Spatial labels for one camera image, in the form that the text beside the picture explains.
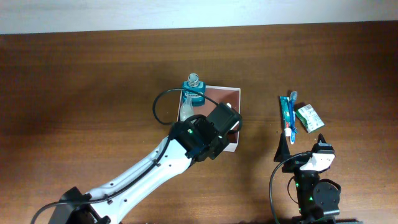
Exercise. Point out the teal mouthwash bottle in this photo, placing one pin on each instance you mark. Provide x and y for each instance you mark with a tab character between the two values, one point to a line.
195	89

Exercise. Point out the white cardboard box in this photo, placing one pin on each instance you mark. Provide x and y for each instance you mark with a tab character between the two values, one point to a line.
230	96

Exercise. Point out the green white soap packet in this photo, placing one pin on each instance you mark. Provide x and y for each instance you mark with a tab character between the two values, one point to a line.
309	118

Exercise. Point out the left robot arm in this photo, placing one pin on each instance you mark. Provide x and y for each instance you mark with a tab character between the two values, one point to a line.
112	201

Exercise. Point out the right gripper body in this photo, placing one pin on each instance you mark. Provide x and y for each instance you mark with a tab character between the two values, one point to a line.
294	163

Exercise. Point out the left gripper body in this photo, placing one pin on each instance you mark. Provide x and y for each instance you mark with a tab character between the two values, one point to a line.
221	142

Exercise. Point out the clear pump sanitizer bottle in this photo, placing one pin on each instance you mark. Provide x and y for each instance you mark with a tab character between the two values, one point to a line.
186	109

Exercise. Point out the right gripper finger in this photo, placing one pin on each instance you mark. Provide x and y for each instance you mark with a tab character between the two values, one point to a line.
321	139
282	152

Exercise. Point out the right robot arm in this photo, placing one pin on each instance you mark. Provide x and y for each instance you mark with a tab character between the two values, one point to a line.
317	198

